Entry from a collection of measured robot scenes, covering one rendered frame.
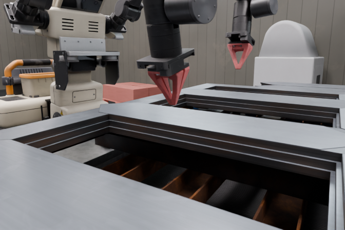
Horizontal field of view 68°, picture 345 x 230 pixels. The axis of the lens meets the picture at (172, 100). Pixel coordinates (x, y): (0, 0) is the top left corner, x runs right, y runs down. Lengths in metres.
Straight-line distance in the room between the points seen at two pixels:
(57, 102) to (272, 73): 2.75
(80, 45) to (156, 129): 0.67
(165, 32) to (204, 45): 4.55
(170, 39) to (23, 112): 1.09
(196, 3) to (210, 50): 4.54
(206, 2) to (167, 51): 0.11
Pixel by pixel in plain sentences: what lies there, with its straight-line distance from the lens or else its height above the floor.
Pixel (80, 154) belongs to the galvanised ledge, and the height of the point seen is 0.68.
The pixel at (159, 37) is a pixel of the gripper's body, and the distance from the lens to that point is 0.44.
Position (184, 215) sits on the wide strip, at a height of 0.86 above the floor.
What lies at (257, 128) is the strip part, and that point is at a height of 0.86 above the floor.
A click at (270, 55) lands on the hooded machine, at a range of 3.52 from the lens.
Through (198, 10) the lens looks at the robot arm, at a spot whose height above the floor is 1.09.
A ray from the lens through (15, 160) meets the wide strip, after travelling 0.49.
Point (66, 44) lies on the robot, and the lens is 1.18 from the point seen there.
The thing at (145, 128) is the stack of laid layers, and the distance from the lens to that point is 0.67.
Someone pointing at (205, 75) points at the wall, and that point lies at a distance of 4.99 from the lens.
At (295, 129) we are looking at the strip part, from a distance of 0.65.
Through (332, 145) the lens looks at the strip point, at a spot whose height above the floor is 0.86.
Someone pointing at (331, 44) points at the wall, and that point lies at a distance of 4.25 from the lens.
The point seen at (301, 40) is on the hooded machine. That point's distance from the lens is 3.43.
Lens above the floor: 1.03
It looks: 10 degrees down
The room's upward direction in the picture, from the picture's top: straight up
